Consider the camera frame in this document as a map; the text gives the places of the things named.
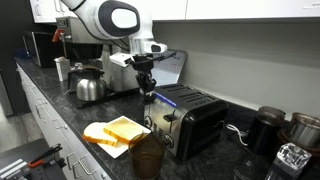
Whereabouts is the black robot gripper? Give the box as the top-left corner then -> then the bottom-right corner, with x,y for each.
128,53 -> 175,104

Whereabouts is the black and steel toaster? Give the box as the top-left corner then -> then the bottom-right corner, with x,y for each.
144,84 -> 229,161

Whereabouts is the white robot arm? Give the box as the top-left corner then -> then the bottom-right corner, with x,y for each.
62,0 -> 168,105

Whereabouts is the yellow toast slice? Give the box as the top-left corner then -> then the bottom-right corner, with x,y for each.
103,117 -> 143,144

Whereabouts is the brown translucent plastic cup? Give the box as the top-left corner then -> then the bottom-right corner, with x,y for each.
128,133 -> 165,180

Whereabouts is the white square plate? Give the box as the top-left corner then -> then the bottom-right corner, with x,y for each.
99,124 -> 150,159

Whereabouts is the white bread slice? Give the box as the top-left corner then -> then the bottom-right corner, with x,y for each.
82,122 -> 118,146

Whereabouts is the stainless steel coffee carafe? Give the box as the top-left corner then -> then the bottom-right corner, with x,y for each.
68,67 -> 106,101

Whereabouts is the steel commercial coffee maker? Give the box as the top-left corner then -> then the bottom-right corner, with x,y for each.
52,15 -> 188,110

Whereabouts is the black microwave oven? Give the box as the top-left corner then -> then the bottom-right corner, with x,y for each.
23,31 -> 64,68

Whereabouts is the black coffee grinder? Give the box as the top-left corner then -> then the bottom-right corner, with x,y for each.
247,106 -> 286,156

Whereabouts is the black orange clamp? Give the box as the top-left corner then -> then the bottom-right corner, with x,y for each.
28,143 -> 62,168

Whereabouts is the clear glass block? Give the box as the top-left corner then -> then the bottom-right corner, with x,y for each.
265,143 -> 312,180

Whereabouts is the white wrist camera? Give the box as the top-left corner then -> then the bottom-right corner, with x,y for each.
110,52 -> 133,67

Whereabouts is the white toaster cable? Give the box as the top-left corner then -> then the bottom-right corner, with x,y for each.
225,123 -> 249,147

